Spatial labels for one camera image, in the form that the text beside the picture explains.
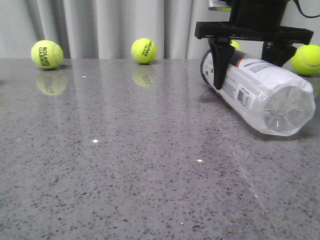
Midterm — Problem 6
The plain yellow tennis ball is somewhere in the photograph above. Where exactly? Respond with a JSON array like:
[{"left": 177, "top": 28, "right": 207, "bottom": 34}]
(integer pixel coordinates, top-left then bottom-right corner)
[{"left": 290, "top": 44, "right": 320, "bottom": 76}]

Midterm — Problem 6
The grey pleated curtain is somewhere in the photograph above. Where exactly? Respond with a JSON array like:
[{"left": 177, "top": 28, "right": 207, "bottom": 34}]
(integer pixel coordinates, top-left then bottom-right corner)
[{"left": 0, "top": 0, "right": 320, "bottom": 60}]

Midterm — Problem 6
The Wilson yellow tennis ball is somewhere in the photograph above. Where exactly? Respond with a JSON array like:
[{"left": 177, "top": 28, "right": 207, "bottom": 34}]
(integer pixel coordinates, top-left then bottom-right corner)
[{"left": 230, "top": 40, "right": 241, "bottom": 50}]

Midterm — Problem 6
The black cable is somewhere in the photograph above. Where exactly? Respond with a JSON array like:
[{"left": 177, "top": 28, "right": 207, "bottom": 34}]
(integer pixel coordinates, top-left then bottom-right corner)
[{"left": 292, "top": 0, "right": 320, "bottom": 19}]

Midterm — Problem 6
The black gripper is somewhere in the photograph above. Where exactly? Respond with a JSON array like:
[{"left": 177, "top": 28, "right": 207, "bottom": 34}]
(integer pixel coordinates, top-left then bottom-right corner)
[{"left": 194, "top": 0, "right": 314, "bottom": 90}]

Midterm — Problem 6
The Head Team yellow tennis ball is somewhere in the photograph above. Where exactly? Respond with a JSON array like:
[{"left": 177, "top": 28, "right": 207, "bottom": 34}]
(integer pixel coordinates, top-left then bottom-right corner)
[{"left": 131, "top": 38, "right": 157, "bottom": 64}]

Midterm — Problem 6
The Roland Garros yellow tennis ball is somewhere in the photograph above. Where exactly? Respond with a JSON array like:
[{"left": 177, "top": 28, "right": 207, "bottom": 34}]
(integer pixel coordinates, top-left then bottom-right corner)
[{"left": 31, "top": 40, "right": 64, "bottom": 70}]

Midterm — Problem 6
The clear Wilson tennis ball can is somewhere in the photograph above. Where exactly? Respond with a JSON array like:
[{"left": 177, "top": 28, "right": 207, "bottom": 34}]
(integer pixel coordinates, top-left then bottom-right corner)
[{"left": 214, "top": 50, "right": 316, "bottom": 137}]

